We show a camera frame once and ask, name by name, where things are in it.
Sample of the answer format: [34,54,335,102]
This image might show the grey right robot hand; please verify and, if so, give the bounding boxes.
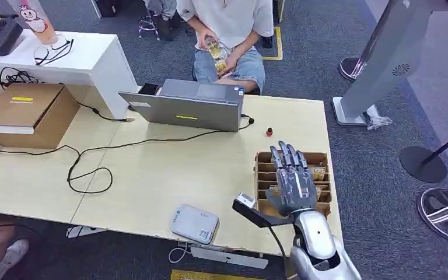
[265,141,319,217]

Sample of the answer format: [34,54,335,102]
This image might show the person's right hand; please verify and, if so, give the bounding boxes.
[196,27,219,51]

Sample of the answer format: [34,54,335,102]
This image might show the person's left hand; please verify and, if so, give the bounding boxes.
[218,54,241,76]

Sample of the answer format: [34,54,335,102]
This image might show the person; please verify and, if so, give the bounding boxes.
[176,0,275,96]

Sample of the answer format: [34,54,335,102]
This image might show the wooden card box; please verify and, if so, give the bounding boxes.
[254,151,332,219]

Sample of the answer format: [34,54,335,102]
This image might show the seated person's legs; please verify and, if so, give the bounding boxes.
[143,0,181,41]

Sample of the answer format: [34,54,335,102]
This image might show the yellow floor tape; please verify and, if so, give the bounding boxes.
[261,26,284,61]

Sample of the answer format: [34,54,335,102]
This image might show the chrome stool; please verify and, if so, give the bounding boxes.
[138,15,162,40]

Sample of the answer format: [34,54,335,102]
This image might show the grey laptop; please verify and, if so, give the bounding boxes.
[118,79,245,133]

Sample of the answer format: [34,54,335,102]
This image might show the black phone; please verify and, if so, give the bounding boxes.
[138,82,160,96]

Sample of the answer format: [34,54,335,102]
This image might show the white power strip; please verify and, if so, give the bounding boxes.
[190,246,269,270]

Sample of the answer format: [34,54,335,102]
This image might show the flat grey device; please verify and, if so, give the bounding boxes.
[170,204,220,246]

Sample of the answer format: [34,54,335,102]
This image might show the crumpled clear plastic wrap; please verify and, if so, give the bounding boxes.
[363,112,394,131]

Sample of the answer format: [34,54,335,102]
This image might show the chrome round base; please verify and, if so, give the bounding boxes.
[417,187,448,242]
[338,55,368,82]

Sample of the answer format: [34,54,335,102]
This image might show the white cabinet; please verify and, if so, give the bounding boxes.
[0,29,138,120]

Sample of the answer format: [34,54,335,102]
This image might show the yellow patterned sheet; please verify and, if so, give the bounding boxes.
[170,269,265,280]

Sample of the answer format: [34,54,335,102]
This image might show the black stanchion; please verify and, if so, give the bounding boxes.
[400,124,448,184]

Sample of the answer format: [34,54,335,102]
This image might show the black eyeglasses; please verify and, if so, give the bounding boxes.
[33,37,75,67]

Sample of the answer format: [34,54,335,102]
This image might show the silver kiosk stand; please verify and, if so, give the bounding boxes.
[332,0,448,127]

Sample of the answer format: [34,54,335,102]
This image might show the cartoon print standing sign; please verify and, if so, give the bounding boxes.
[6,0,68,50]

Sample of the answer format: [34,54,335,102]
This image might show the brown cardboard box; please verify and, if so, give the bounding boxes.
[0,83,81,151]

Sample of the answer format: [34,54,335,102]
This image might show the white desk foot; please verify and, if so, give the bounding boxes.
[66,226,107,239]

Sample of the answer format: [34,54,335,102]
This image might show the person's leg with shoe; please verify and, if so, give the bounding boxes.
[0,224,30,280]

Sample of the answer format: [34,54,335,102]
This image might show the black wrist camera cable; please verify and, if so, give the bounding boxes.
[267,226,289,280]

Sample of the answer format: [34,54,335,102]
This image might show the black cable with plug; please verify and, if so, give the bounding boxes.
[76,101,136,124]

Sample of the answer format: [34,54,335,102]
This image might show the white looped cable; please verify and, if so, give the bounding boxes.
[169,241,192,264]

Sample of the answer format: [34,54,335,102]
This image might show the long black power cable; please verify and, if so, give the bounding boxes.
[0,114,255,195]

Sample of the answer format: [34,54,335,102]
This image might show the tangled black cable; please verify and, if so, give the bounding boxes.
[0,66,44,90]

